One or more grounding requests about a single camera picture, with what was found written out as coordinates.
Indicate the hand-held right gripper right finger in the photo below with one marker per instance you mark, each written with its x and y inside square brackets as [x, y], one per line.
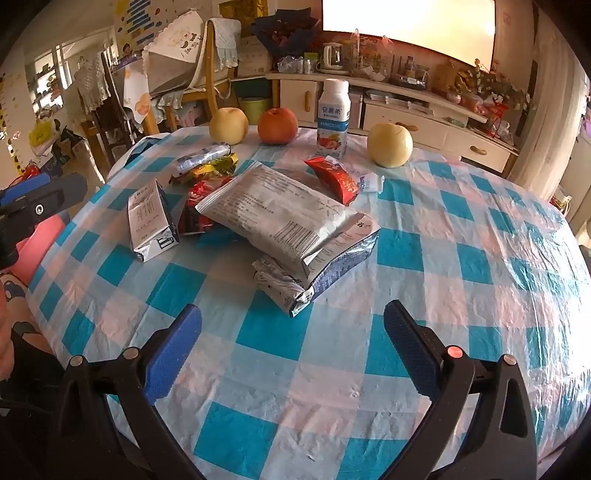
[411, 346]

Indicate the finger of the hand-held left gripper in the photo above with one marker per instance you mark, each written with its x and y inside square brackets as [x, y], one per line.
[23, 187]
[55, 196]

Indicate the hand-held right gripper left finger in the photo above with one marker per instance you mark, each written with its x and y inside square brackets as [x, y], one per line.
[175, 350]

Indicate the pink bin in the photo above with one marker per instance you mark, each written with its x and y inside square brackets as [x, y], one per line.
[41, 240]

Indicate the red snack packet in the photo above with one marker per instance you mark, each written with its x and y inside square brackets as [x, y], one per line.
[339, 180]
[196, 203]

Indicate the white blue printed wrapper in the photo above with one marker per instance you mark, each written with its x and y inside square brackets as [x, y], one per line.
[369, 181]

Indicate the large snack bag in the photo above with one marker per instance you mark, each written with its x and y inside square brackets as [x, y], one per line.
[277, 207]

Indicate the yellow bag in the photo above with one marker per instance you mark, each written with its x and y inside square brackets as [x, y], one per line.
[44, 134]

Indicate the flattened silver milk carton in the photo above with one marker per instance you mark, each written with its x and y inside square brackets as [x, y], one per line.
[147, 217]

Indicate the dark wooden chair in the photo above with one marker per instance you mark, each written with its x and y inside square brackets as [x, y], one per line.
[111, 115]

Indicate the white blue plastic bag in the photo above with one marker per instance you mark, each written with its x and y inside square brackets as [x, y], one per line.
[145, 143]

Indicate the grey lace chair cloth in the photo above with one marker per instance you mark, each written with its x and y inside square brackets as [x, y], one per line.
[92, 83]

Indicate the crumpled silver wrapper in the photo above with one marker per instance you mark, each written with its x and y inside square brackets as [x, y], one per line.
[277, 281]

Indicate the white orange printed cloth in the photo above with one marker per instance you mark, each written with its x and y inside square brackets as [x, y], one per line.
[136, 92]

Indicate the blue white checkered tablecloth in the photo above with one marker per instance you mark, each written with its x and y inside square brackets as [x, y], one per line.
[295, 415]

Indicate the blue white snack wrapper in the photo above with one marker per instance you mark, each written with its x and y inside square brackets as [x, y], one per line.
[203, 154]

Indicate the gold foil wrapper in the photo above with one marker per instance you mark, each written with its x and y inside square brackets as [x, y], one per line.
[212, 167]

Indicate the grey covered object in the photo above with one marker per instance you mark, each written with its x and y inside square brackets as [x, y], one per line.
[173, 74]

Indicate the yellow pear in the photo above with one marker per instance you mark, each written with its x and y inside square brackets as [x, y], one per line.
[228, 125]

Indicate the white embroidered cloth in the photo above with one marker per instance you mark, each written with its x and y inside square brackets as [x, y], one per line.
[173, 34]

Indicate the yellow apple right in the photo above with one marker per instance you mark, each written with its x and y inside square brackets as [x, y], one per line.
[390, 144]

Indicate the cream television cabinet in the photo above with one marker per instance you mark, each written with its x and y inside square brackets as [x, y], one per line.
[443, 134]

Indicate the green waste bin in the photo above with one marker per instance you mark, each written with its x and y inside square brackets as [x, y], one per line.
[254, 110]

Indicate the pale lace chair cover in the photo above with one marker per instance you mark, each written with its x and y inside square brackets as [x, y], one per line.
[226, 41]

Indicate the red orange apple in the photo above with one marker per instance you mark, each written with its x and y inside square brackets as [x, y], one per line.
[277, 127]

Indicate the white yogurt bottle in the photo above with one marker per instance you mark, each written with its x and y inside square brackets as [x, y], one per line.
[332, 119]

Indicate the cream curtain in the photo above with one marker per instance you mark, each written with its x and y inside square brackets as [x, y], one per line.
[549, 115]

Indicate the artificial flower arrangement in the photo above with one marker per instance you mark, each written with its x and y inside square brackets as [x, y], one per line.
[494, 87]

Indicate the dark blue bouquet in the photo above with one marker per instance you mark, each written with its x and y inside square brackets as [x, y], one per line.
[286, 32]

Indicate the clear wrapped gift basket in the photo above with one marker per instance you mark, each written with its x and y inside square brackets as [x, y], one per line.
[371, 57]

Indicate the white electric kettle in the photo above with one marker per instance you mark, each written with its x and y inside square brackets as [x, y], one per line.
[333, 57]

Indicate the bright television screen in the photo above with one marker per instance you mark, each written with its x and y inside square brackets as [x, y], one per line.
[406, 23]

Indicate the blue yellow wall stickers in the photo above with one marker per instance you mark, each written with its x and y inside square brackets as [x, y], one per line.
[136, 18]

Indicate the gold framed wall hanging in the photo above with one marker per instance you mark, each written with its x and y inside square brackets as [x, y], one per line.
[242, 9]

